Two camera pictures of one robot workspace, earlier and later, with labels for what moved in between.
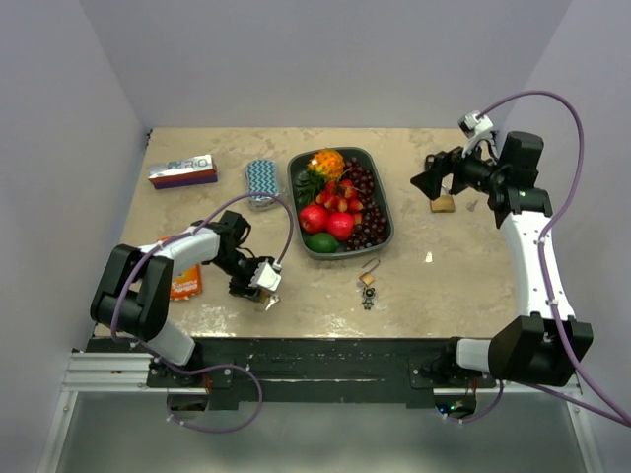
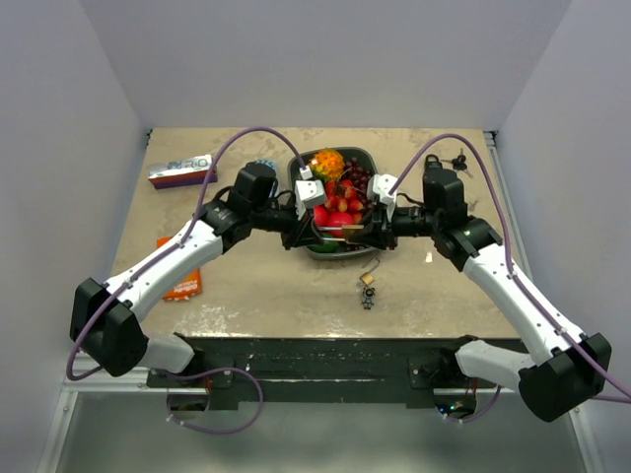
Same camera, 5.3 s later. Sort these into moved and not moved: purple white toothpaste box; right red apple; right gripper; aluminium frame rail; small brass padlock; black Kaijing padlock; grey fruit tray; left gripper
Moved: right gripper; left gripper
Not moved: purple white toothpaste box; right red apple; grey fruit tray; aluminium frame rail; black Kaijing padlock; small brass padlock
